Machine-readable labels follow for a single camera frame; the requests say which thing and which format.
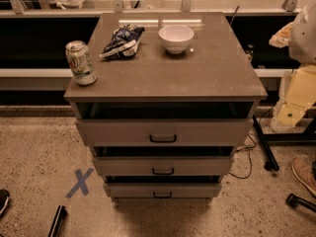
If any grey drawer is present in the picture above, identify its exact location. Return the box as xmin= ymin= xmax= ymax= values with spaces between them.
xmin=76 ymin=118 xmax=253 ymax=147
xmin=93 ymin=157 xmax=232 ymax=177
xmin=104 ymin=183 xmax=221 ymax=198

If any black floor cable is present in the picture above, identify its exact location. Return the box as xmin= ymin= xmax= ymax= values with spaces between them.
xmin=228 ymin=106 xmax=275 ymax=180

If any green white soda can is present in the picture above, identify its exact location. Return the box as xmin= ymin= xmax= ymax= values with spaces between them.
xmin=65 ymin=40 xmax=97 ymax=86

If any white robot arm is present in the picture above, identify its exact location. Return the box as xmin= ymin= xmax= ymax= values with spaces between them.
xmin=289 ymin=0 xmax=316 ymax=64

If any metal railing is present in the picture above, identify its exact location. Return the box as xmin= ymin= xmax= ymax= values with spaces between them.
xmin=0 ymin=0 xmax=316 ymax=18

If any blue chip bag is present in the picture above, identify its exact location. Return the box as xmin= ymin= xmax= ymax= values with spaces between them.
xmin=100 ymin=25 xmax=145 ymax=58

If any black stand leg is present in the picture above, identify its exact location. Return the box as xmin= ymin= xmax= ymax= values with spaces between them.
xmin=253 ymin=117 xmax=279 ymax=171

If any black bar on floor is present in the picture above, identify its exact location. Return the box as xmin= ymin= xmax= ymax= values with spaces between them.
xmin=47 ymin=205 xmax=67 ymax=237

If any black shoe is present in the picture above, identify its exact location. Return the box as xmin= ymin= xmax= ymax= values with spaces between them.
xmin=0 ymin=190 xmax=10 ymax=216

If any black caster leg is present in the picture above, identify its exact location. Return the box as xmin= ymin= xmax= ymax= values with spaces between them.
xmin=285 ymin=194 xmax=316 ymax=212

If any white bowl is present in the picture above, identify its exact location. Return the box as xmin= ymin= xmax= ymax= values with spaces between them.
xmin=158 ymin=25 xmax=195 ymax=54

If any blue tape cross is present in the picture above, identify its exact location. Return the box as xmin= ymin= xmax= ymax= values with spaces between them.
xmin=66 ymin=168 xmax=94 ymax=198

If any grey drawer cabinet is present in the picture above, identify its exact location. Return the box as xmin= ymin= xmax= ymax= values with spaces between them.
xmin=63 ymin=12 xmax=269 ymax=202

